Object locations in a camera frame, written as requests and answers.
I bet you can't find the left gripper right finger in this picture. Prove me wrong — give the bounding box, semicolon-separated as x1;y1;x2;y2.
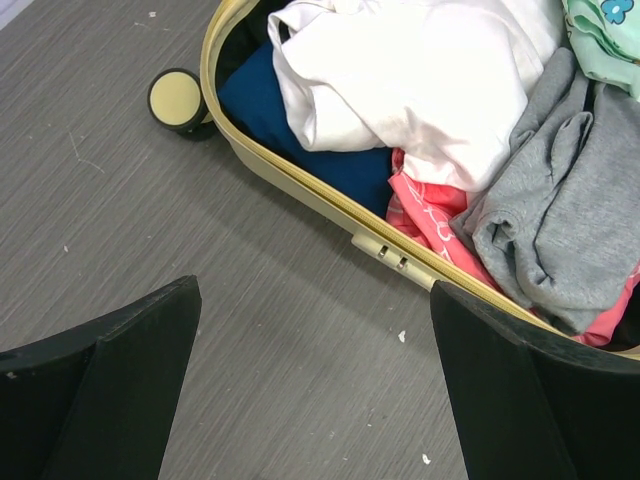
431;281;639;479

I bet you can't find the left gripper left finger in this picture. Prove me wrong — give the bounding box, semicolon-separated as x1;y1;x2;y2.
1;275;202;479

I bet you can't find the grey shirt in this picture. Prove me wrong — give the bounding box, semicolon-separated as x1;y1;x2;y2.
450;47;639;335

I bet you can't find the pink patterned shirt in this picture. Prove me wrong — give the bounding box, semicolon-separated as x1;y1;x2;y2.
386;148;639;347

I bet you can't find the yellow suitcase black lining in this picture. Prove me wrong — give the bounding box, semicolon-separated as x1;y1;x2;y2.
148;1;639;357

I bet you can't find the white cloth garment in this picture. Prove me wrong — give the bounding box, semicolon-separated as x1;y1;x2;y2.
267;0;564;192

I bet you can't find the blue shirt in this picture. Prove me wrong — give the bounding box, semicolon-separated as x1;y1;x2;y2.
218;43;392;218

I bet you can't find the green tissue packet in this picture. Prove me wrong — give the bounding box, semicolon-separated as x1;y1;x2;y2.
562;0;639;100

